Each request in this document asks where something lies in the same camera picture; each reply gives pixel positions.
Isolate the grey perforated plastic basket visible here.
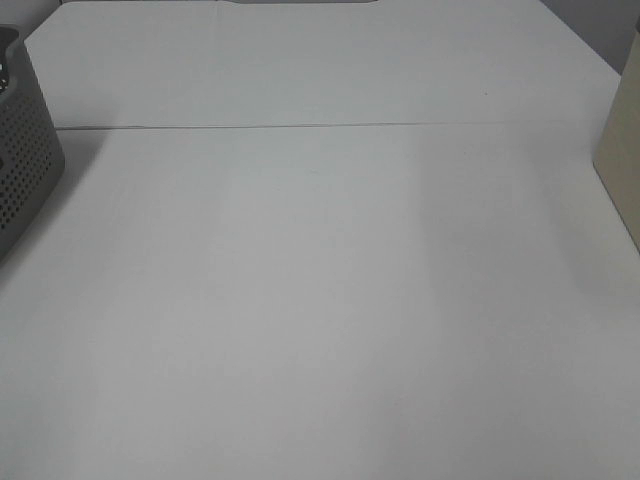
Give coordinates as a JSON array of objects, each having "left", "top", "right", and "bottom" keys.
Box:
[{"left": 1, "top": 25, "right": 65, "bottom": 257}]

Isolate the beige box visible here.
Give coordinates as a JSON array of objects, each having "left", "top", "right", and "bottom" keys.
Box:
[{"left": 593, "top": 31, "right": 640, "bottom": 248}]

